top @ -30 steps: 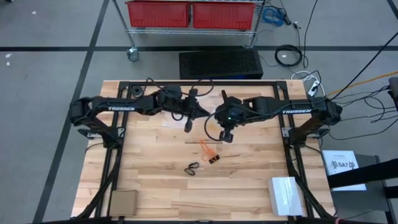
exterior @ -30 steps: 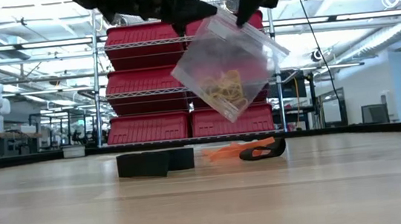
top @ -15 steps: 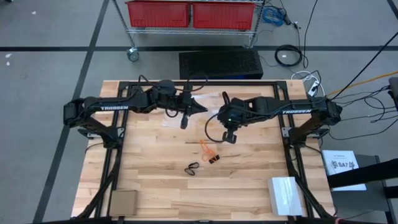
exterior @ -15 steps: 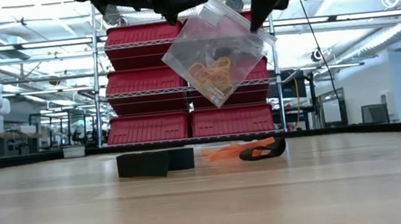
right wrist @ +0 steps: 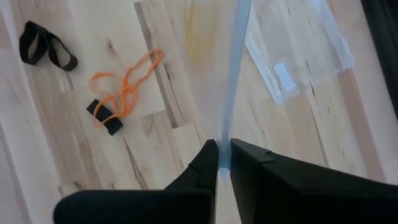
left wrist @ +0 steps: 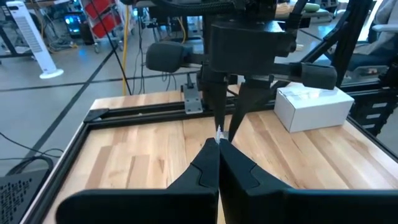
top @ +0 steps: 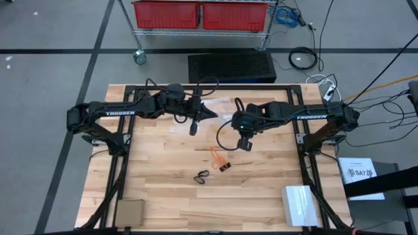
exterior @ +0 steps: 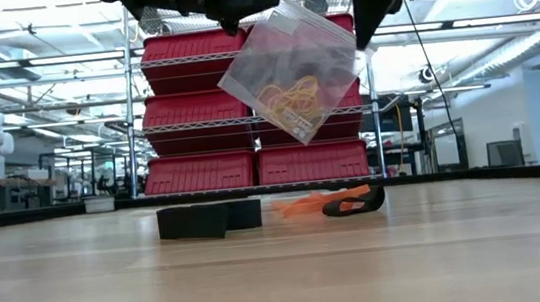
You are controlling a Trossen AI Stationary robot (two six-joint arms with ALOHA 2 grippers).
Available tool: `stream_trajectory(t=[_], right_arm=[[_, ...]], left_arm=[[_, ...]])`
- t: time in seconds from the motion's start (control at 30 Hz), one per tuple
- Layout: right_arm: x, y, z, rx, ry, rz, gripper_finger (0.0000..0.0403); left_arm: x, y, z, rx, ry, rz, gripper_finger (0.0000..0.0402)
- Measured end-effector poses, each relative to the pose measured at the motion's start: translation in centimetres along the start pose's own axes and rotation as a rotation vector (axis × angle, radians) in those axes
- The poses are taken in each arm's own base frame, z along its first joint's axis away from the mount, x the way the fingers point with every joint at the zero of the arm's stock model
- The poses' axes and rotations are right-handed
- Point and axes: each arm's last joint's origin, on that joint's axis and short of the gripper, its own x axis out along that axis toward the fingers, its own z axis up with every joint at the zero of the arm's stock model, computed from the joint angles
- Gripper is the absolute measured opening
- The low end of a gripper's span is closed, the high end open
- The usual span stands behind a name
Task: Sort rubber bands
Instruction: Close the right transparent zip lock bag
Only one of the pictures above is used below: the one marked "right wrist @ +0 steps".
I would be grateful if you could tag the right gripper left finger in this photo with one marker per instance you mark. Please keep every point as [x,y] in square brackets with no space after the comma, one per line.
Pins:
[202,174]

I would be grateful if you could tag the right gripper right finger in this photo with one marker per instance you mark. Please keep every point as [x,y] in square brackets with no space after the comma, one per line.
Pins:
[295,193]

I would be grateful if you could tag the small black block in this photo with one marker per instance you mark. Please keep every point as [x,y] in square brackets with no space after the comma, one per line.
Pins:
[113,126]

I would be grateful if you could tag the clear plastic zip bag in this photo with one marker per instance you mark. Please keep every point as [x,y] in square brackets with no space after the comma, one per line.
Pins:
[236,62]
[295,37]

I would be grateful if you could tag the black aluminium table frame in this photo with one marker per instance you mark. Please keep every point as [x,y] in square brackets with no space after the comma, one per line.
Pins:
[371,12]

